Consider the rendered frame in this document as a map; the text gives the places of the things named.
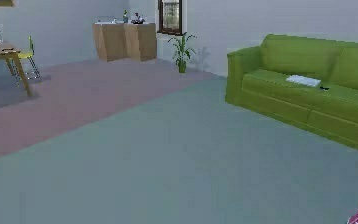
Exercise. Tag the yellow chair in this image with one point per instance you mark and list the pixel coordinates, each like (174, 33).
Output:
(28, 55)

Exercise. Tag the green house plant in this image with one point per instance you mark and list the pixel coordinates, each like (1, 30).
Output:
(182, 53)

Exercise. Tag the green sofa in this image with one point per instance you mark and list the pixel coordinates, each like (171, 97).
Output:
(287, 100)

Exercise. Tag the small black remote control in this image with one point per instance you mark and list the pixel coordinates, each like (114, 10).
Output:
(324, 88)

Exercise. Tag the dark bowl with items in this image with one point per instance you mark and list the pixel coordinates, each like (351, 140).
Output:
(137, 20)

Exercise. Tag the dark framed window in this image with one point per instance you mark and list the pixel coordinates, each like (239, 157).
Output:
(170, 15)

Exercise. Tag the wooden cabinet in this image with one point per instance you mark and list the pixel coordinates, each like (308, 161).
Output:
(125, 41)

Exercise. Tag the grey laptop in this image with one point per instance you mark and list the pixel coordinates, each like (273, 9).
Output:
(303, 80)

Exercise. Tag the wooden table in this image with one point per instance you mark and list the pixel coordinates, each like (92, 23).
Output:
(7, 55)

